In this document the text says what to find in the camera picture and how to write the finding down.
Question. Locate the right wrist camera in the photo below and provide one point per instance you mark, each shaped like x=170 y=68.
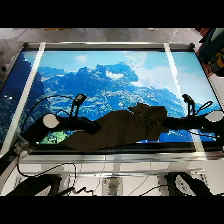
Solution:
x=188 y=99

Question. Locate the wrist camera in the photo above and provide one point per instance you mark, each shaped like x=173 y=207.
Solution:
x=79 y=99
x=188 y=99

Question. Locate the brown garment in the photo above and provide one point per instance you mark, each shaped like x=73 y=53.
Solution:
x=123 y=130

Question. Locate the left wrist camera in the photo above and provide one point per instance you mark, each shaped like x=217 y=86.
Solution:
x=79 y=99

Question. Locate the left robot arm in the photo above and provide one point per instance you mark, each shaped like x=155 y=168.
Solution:
x=36 y=130

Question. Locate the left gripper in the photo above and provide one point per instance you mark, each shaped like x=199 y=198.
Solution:
x=89 y=126

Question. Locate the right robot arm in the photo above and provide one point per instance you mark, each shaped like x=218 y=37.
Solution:
x=200 y=122

